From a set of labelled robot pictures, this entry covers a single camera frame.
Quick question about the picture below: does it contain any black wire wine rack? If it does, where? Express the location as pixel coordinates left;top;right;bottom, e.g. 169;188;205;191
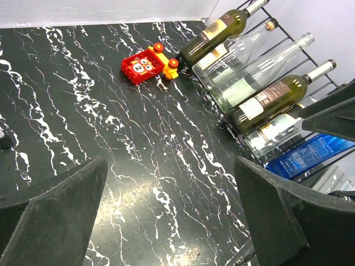
177;0;355;192

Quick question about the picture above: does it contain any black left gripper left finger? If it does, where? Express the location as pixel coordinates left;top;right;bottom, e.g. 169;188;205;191
1;156;108;265

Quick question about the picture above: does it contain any clear tall glass bottle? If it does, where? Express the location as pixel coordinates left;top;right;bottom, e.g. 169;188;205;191
210;33;315;114

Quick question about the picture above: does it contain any red yellow toy block car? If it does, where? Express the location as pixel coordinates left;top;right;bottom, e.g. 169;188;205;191
120;43;179;85

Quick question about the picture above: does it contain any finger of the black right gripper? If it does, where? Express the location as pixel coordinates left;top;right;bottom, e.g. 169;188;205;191
299;80;354;141

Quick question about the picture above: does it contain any dark green wine bottle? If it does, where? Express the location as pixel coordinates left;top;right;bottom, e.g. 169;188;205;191
179;0;269;66

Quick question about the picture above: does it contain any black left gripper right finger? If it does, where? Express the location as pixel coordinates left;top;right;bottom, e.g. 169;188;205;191
234;157;354;265

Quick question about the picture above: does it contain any clear corked glass bottle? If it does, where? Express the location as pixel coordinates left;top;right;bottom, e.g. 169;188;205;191
192;18;279;90

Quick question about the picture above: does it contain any clear square liquor bottle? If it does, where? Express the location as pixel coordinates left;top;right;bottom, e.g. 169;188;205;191
244;97;317;158

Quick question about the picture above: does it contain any aluminium frame rail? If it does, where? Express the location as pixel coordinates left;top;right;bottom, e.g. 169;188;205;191
312;164;354;194

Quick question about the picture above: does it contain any blue rectangular bottle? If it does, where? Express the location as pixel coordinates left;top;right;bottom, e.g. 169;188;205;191
265;134;354;180

